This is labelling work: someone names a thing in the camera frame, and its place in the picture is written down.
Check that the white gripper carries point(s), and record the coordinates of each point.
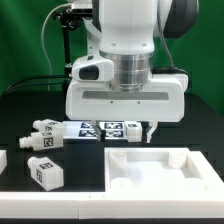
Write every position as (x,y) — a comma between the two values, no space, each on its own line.
(160,100)

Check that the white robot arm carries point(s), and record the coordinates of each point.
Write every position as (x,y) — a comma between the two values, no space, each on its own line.
(116,81)

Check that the white AprilTag sheet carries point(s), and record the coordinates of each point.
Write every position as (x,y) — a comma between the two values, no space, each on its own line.
(112,130)

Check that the white U-shaped obstacle fence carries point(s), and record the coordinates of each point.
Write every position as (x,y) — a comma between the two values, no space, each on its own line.
(113,205)

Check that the black camera stand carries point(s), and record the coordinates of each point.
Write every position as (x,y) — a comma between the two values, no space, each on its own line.
(70,20)

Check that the white square tabletop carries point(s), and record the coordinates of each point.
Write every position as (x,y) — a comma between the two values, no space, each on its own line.
(158,169)

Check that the white block left edge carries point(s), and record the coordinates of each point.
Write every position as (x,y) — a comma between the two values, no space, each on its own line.
(3,160)

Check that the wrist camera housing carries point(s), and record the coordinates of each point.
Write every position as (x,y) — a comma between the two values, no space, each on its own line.
(93,68)

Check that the silver depth camera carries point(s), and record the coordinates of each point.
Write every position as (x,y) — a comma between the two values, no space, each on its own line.
(83,7)

